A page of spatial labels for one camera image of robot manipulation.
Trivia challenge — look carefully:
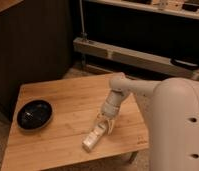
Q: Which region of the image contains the metal pole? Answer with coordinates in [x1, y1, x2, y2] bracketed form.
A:
[79, 0, 87, 41]

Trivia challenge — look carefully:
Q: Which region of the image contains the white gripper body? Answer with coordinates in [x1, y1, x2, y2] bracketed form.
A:
[100, 90, 126, 119]

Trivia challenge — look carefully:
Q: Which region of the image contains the white plastic bottle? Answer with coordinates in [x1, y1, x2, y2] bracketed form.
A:
[82, 123, 107, 152]

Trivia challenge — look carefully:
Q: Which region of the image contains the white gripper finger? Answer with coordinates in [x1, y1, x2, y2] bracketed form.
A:
[96, 113, 103, 122]
[107, 119, 115, 134]

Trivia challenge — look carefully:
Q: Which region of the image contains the black ceramic bowl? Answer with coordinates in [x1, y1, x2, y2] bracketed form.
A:
[16, 100, 53, 131]

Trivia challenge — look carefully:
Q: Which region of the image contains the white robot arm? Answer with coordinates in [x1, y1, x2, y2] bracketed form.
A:
[101, 73, 199, 171]

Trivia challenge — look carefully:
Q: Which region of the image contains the black handle object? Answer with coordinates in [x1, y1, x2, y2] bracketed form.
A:
[170, 58, 199, 70]

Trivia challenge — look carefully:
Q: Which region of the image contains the wooden shelf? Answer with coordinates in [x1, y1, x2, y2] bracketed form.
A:
[86, 0, 199, 20]

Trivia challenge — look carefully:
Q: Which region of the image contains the grey metal beam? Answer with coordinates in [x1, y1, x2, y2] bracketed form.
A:
[73, 37, 199, 80]

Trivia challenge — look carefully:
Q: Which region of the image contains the wooden table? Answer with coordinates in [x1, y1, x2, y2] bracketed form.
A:
[1, 74, 148, 171]

